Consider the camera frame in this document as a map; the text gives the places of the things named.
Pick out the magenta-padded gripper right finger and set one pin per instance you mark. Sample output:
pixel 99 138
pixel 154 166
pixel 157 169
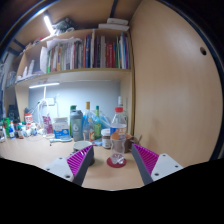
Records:
pixel 148 160

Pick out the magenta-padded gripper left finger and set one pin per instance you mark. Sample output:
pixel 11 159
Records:
pixel 78 161

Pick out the clear plastic bottle red cap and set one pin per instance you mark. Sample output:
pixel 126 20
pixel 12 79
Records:
pixel 118 133

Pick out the brown cup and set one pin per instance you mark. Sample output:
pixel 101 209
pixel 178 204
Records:
pixel 130 141

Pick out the flat round red coaster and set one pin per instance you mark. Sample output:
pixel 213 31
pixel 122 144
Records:
pixel 111 164

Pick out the brown jar white lid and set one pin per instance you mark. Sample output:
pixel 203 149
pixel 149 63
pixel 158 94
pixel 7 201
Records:
pixel 106 138

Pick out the grey shaker bottle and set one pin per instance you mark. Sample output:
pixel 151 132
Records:
pixel 77 125

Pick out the blue and white box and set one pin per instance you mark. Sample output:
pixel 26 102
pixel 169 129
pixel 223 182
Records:
pixel 61 128

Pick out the yellow-capped bottle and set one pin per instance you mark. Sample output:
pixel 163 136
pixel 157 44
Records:
pixel 88 123

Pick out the green-capped bottle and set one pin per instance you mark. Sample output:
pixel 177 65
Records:
pixel 97 125

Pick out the magenta packet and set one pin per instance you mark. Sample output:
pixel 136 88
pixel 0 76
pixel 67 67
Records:
pixel 47 125

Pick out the dark green bottle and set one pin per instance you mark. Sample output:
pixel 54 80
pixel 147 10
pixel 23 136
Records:
pixel 72 108

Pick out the tall clear glass bottle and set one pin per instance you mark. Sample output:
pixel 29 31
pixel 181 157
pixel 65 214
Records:
pixel 120 101

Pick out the red and white canister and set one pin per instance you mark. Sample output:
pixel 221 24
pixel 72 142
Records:
pixel 28 120

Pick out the white desk lamp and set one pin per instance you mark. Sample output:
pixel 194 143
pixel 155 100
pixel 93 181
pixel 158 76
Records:
pixel 43 85

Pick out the wooden shelf unit with books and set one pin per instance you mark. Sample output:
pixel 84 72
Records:
pixel 76 75

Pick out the ceiling light tube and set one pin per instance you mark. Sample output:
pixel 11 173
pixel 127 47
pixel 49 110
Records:
pixel 48 24

